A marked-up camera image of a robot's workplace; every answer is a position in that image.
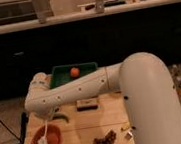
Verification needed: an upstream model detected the red bowl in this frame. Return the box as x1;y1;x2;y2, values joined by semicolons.
30;124;62;144

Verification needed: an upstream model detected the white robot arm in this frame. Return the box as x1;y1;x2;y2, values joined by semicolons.
25;52;181;144

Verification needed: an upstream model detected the black wooden block brush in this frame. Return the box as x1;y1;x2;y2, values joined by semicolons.
76;98;98;111

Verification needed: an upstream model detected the orange fruit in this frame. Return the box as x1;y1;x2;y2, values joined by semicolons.
70;67;80;78

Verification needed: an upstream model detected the green pepper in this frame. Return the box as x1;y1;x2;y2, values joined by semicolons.
53;113;70;123

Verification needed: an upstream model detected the wooden cutting board table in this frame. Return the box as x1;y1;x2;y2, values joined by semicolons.
24;93;134;144

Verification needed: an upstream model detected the bunch of dark grapes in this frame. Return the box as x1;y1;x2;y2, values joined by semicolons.
93;130;116;144

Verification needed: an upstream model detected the silver fork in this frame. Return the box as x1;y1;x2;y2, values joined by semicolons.
124;131;133;140

